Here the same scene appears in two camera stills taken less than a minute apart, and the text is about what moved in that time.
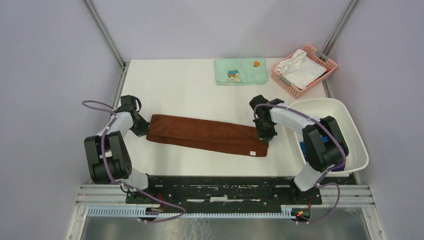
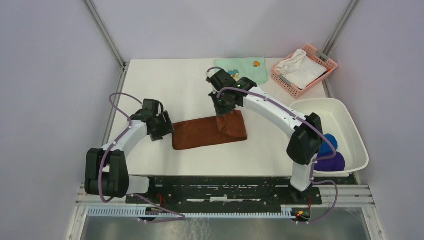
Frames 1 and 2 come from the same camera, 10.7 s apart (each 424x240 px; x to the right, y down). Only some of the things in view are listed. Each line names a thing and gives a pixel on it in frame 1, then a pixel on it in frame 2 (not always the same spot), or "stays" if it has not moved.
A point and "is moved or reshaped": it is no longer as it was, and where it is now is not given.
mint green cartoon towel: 241,71 stays
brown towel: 213,135 is moved or reshaped
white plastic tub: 357,155 stays
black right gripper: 266,137 -> 220,111
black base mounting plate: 224,190 stays
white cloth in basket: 299,71 stays
